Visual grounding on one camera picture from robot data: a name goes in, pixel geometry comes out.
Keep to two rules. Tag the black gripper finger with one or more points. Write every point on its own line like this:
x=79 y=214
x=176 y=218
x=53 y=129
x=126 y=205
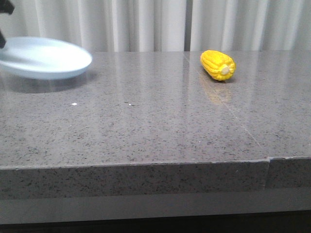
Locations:
x=6 y=7

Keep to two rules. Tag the light blue round plate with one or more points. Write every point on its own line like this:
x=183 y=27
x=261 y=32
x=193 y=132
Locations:
x=43 y=58

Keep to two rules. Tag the yellow toy corn cob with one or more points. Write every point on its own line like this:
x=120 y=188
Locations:
x=218 y=65

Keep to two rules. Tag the white pleated curtain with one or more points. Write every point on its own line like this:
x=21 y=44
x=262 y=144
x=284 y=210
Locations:
x=165 y=25

